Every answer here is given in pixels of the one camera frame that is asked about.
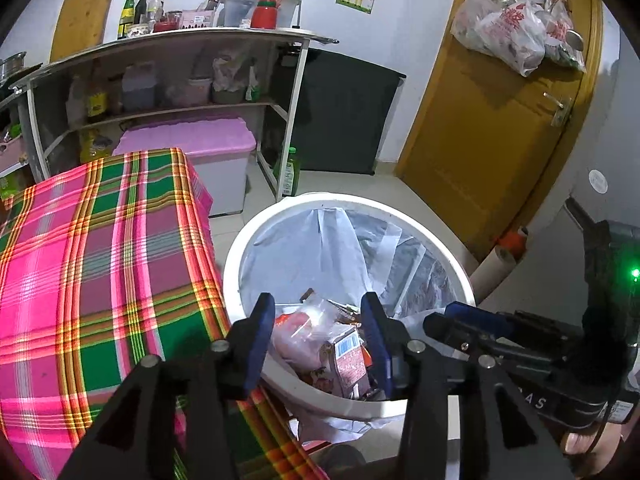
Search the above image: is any blue labelled small carton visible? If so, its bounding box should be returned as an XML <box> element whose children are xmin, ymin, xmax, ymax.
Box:
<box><xmin>327</xmin><ymin>327</ymin><xmax>373</xmax><ymax>401</ymax></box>

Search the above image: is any person's right hand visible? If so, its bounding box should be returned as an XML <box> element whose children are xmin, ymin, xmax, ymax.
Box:
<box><xmin>561</xmin><ymin>422</ymin><xmax>632</xmax><ymax>468</ymax></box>

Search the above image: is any clear plastic storage box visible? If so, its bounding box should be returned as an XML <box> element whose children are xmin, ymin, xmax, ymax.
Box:
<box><xmin>220</xmin><ymin>0</ymin><xmax>303</xmax><ymax>28</ymax></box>

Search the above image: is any white plastic jug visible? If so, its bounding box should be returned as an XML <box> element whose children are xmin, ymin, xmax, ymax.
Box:
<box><xmin>67</xmin><ymin>75</ymin><xmax>91</xmax><ymax>126</ymax></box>

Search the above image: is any small green bottle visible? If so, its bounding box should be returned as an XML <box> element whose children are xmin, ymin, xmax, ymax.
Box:
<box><xmin>244</xmin><ymin>65</ymin><xmax>263</xmax><ymax>102</ymax></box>

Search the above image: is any cardboard tube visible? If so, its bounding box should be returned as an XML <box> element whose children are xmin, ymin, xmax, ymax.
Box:
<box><xmin>470</xmin><ymin>227</ymin><xmax>528</xmax><ymax>286</ymax></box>

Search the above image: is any pink lidded storage box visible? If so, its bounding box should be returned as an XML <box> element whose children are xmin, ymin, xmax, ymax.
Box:
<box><xmin>112</xmin><ymin>116</ymin><xmax>258</xmax><ymax>218</ymax></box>

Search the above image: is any pink plastic tub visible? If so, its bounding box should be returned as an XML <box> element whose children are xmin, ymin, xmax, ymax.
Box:
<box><xmin>167</xmin><ymin>77</ymin><xmax>213</xmax><ymax>107</ymax></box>

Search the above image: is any clear glass bottle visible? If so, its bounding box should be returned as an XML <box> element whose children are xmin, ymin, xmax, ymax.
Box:
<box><xmin>147</xmin><ymin>0</ymin><xmax>166</xmax><ymax>33</ymax></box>

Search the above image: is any clear plastic wrapper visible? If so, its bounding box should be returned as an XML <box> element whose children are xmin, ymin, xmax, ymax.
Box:
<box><xmin>272</xmin><ymin>296</ymin><xmax>346</xmax><ymax>373</ymax></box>

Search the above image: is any red flask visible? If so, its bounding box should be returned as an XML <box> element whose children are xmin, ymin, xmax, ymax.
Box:
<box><xmin>250</xmin><ymin>0</ymin><xmax>281</xmax><ymax>30</ymax></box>

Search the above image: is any yellow oil bottle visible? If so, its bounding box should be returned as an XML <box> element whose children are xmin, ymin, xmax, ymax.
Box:
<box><xmin>80</xmin><ymin>130</ymin><xmax>113</xmax><ymax>161</ymax></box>

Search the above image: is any wooden cutting board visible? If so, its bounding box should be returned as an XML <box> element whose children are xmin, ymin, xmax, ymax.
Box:
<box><xmin>50</xmin><ymin>0</ymin><xmax>121</xmax><ymax>63</ymax></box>

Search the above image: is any translucent plastic bin liner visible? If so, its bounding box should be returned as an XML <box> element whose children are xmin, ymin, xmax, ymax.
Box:
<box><xmin>240</xmin><ymin>207</ymin><xmax>463</xmax><ymax>443</ymax></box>

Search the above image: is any pink green plaid tablecloth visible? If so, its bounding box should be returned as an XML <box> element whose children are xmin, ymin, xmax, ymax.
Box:
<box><xmin>0</xmin><ymin>147</ymin><xmax>331</xmax><ymax>480</ymax></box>

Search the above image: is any pink knife holder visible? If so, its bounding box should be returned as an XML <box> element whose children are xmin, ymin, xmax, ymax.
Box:
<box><xmin>180</xmin><ymin>9</ymin><xmax>216</xmax><ymax>30</ymax></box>

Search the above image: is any clear bag of utensils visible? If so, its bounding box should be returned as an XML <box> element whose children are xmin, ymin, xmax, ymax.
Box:
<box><xmin>520</xmin><ymin>0</ymin><xmax>587</xmax><ymax>73</ymax></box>

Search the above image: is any white kitchen shelf unit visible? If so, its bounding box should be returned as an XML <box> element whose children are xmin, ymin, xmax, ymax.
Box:
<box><xmin>10</xmin><ymin>26</ymin><xmax>340</xmax><ymax>203</ymax></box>

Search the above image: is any tall green drink bottle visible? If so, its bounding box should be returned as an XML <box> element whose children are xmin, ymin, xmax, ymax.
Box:
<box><xmin>280</xmin><ymin>147</ymin><xmax>301</xmax><ymax>197</ymax></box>

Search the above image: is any white red print plastic bag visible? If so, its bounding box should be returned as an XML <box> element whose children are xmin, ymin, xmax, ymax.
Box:
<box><xmin>450</xmin><ymin>0</ymin><xmax>548</xmax><ymax>77</ymax></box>

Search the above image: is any black fabric panel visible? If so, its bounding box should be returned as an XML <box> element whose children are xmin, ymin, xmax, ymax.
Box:
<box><xmin>262</xmin><ymin>47</ymin><xmax>407</xmax><ymax>177</ymax></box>

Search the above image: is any crumpled plastic bag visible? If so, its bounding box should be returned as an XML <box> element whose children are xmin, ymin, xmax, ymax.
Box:
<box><xmin>212</xmin><ymin>55</ymin><xmax>251</xmax><ymax>105</ymax></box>

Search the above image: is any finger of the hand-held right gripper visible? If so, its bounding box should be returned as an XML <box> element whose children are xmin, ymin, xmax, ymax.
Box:
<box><xmin>422</xmin><ymin>311</ymin><xmax>557</xmax><ymax>376</ymax></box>
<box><xmin>444</xmin><ymin>301</ymin><xmax>566</xmax><ymax>341</ymax></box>

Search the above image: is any steel cooking pot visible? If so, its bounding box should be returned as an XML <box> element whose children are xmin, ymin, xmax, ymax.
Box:
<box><xmin>0</xmin><ymin>51</ymin><xmax>28</xmax><ymax>81</ymax></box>

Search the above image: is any pink plastic basket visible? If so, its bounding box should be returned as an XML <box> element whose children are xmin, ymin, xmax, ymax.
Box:
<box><xmin>0</xmin><ymin>125</ymin><xmax>28</xmax><ymax>173</ymax></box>

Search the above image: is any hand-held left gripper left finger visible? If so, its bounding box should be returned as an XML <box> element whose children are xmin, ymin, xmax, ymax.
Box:
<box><xmin>57</xmin><ymin>292</ymin><xmax>277</xmax><ymax>480</ymax></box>

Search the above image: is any yellow labelled bottle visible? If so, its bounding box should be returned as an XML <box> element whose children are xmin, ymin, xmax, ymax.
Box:
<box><xmin>86</xmin><ymin>77</ymin><xmax>108</xmax><ymax>118</ymax></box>

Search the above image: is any yellow wooden door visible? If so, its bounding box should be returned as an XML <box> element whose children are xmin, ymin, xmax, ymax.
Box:
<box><xmin>395</xmin><ymin>0</ymin><xmax>603</xmax><ymax>263</ymax></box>

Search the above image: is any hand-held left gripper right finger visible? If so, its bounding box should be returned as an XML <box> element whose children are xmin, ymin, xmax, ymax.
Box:
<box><xmin>360</xmin><ymin>291</ymin><xmax>576</xmax><ymax>480</ymax></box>

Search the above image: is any green glass sauce bottle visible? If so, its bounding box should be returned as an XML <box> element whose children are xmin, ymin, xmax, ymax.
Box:
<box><xmin>117</xmin><ymin>0</ymin><xmax>137</xmax><ymax>40</ymax></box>

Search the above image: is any white round trash bin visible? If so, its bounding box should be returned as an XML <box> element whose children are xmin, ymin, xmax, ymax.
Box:
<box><xmin>222</xmin><ymin>191</ymin><xmax>477</xmax><ymax>421</ymax></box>

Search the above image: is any metal door handle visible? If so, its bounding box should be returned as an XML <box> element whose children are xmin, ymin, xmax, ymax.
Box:
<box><xmin>544</xmin><ymin>92</ymin><xmax>573</xmax><ymax>126</ymax></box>

